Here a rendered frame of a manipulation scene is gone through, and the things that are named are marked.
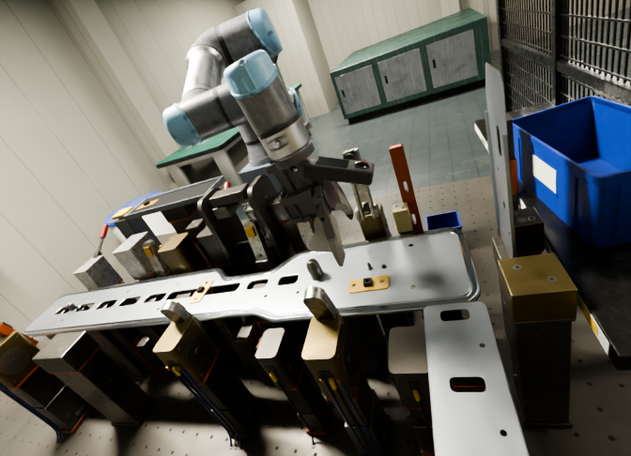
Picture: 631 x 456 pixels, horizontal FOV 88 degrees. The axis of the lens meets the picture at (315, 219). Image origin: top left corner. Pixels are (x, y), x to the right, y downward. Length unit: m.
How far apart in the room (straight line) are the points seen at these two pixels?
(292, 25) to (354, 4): 1.41
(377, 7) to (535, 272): 7.31
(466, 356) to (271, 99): 0.47
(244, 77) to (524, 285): 0.50
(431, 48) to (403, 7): 2.43
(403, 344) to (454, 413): 0.14
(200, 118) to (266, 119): 0.15
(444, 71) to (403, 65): 0.59
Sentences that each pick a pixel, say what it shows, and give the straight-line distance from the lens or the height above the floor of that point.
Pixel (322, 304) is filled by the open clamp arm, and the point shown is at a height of 1.09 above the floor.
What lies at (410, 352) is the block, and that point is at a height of 0.98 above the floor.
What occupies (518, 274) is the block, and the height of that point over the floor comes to 1.06.
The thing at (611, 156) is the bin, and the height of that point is 1.05.
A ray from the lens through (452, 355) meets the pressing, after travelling 0.56.
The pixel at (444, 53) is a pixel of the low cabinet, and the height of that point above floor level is 0.60.
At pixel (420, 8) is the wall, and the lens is 7.66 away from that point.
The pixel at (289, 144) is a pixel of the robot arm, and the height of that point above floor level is 1.34.
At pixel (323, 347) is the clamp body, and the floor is 1.05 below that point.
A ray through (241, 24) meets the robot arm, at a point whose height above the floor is 1.54.
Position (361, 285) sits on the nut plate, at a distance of 0.70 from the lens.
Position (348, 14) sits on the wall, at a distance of 7.80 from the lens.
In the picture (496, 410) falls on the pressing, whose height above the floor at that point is 1.00.
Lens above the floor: 1.46
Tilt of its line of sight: 28 degrees down
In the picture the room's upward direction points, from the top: 23 degrees counter-clockwise
